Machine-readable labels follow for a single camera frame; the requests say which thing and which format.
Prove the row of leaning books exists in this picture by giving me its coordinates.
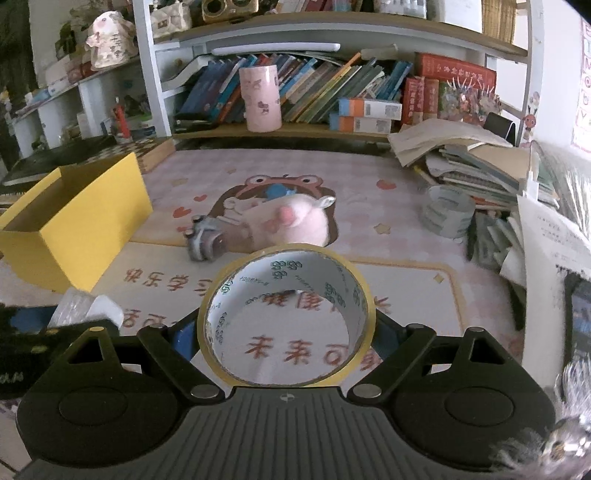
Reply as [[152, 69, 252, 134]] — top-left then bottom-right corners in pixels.
[[173, 52, 414, 133]]

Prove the pink plush paw toy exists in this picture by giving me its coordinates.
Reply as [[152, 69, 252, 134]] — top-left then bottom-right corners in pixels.
[[240, 194, 335, 251]]

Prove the pink cylindrical pen holder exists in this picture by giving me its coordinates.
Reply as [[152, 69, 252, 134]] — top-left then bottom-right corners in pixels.
[[239, 65, 283, 133]]

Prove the pink floral plush figure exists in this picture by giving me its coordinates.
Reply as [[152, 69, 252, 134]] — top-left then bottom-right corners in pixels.
[[86, 11, 138, 71]]

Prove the red thick dictionary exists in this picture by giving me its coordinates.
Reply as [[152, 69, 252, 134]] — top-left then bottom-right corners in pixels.
[[416, 53, 497, 89]]

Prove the orange white box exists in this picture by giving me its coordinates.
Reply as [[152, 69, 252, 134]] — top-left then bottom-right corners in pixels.
[[338, 98, 403, 121], [329, 113, 393, 135]]

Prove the pile of papers and books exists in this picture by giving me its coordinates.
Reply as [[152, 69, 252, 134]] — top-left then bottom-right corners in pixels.
[[389, 119, 559, 210]]

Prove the orange white box lower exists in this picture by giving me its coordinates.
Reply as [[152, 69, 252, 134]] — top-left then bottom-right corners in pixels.
[[329, 113, 393, 135]]

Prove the pink cartoon desk mat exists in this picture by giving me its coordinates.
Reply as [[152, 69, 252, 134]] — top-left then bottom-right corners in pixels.
[[0, 148, 528, 407]]

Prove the white bookshelf frame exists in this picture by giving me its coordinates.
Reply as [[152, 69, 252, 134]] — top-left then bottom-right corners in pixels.
[[9, 1, 544, 156]]

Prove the gold retro speaker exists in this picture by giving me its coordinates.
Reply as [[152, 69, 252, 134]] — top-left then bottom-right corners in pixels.
[[201, 0, 259, 24]]

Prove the orange white box upper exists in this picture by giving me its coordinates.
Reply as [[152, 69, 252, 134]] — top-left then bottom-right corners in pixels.
[[338, 98, 403, 121]]

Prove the wooden chessboard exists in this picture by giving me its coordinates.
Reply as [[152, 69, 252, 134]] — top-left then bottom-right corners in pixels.
[[86, 138, 176, 174]]

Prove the red marker bottle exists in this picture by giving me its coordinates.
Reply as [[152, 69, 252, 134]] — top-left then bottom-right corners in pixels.
[[113, 97, 131, 140]]

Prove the blue pencil sharpener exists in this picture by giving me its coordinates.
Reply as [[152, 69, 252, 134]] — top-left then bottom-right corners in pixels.
[[266, 183, 294, 201]]

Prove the yellow adhesive tape roll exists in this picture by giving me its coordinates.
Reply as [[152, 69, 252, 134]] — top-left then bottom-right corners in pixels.
[[195, 244, 377, 388]]

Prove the yellow cardboard box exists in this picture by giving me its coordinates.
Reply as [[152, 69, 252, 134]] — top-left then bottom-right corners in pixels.
[[1, 153, 152, 293]]

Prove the clear plastic packet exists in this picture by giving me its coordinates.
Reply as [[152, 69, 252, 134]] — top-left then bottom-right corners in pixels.
[[47, 287, 124, 328]]

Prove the grey toy car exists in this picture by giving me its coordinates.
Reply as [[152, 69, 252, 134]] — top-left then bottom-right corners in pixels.
[[183, 215, 228, 262]]

